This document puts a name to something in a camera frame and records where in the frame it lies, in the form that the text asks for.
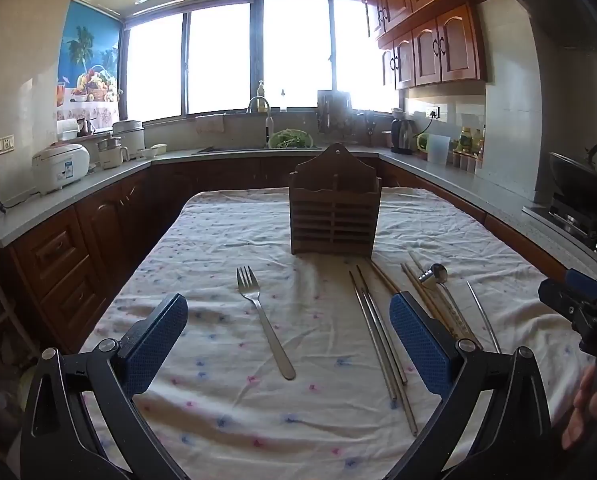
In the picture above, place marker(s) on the small clear bottle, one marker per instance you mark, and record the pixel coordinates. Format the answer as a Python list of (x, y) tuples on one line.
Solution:
[(283, 102)]

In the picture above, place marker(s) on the white lidded electric pot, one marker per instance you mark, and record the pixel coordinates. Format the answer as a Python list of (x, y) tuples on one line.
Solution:
[(128, 137)]

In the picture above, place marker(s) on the large steel fork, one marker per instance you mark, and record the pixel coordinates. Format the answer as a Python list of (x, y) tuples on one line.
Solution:
[(273, 340)]

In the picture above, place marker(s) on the white dish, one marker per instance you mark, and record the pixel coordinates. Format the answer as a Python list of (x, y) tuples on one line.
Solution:
[(159, 150)]

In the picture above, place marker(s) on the wooden upper cabinets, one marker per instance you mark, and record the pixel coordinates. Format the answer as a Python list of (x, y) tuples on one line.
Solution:
[(428, 35)]

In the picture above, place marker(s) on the white rice cooker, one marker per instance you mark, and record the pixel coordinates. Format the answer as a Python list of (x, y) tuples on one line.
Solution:
[(61, 165)]

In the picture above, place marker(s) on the translucent white container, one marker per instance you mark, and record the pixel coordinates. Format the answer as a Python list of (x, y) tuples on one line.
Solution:
[(438, 149)]

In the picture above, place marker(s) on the kitchen window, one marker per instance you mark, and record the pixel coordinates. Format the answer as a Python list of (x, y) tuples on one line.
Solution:
[(228, 60)]

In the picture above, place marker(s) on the white wall outlet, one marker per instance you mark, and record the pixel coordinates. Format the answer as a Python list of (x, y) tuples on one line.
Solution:
[(432, 112)]

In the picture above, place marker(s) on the grey kitchen countertop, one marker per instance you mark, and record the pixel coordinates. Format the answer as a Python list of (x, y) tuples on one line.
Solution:
[(28, 210)]

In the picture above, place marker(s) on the brown wooden chopstick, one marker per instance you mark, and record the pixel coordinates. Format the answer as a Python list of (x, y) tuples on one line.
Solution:
[(389, 276)]

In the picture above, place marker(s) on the wooden utensil holder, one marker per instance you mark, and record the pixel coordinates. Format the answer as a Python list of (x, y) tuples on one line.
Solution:
[(336, 185)]

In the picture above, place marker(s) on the small white blender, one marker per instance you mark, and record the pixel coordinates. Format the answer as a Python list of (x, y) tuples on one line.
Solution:
[(109, 155)]

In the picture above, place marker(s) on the black wok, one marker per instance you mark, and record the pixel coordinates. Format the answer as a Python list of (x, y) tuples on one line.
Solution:
[(575, 175)]

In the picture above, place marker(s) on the steel spoon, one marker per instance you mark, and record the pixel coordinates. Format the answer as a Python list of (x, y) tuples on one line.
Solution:
[(439, 272)]

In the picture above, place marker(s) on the gas stove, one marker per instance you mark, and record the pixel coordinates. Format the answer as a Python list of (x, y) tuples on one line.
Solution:
[(573, 220)]

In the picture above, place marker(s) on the hanging dish towel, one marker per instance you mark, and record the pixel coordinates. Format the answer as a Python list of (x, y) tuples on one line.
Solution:
[(210, 124)]

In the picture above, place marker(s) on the green colander with vegetables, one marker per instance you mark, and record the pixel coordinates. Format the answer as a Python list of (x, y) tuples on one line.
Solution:
[(291, 139)]

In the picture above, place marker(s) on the tropical fruit print blind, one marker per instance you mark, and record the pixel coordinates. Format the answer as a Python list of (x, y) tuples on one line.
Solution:
[(91, 60)]

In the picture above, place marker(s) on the yellow soap bottle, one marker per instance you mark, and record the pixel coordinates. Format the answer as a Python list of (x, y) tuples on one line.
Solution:
[(262, 95)]

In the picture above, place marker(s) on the person's right hand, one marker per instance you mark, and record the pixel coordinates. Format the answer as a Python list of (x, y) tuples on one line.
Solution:
[(580, 400)]

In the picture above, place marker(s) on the green pitcher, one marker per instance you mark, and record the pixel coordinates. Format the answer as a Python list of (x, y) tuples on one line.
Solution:
[(421, 144)]

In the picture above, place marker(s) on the row of condiment bottles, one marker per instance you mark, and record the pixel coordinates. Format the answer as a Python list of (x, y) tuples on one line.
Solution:
[(471, 152)]

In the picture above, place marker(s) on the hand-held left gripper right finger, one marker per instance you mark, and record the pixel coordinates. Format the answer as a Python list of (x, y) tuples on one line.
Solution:
[(418, 345)]

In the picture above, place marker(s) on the pink cup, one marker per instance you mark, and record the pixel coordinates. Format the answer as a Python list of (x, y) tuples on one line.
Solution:
[(387, 139)]

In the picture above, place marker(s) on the wooden lower cabinets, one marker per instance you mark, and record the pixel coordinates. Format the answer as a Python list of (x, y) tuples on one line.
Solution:
[(58, 260)]

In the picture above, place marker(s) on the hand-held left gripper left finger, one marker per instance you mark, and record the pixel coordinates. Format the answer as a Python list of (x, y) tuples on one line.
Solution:
[(158, 340)]

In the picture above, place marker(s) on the floral white tablecloth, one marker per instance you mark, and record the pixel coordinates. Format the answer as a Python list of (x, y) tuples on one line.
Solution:
[(228, 220)]

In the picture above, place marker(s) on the steel electric kettle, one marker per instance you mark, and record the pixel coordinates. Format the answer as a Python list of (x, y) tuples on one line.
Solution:
[(402, 137)]

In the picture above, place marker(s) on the curved sink faucet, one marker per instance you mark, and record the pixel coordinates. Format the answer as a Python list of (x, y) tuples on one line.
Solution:
[(266, 125)]

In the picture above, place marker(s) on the wooden cabinets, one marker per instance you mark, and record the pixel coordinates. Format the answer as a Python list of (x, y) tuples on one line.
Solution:
[(58, 260), (428, 35)]

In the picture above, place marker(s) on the range hood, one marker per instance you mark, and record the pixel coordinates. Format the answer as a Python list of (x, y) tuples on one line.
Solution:
[(553, 5)]

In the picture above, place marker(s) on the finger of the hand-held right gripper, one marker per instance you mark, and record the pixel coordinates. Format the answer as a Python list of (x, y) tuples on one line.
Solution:
[(560, 300), (585, 285)]

